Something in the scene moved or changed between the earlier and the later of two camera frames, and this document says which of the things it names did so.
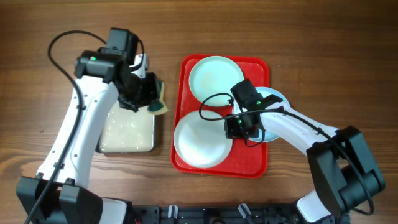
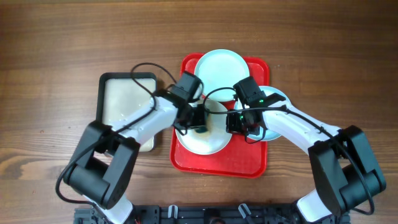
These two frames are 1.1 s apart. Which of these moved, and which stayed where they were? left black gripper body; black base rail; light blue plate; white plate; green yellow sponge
Moved: left black gripper body; green yellow sponge; white plate
Stayed: light blue plate; black base rail
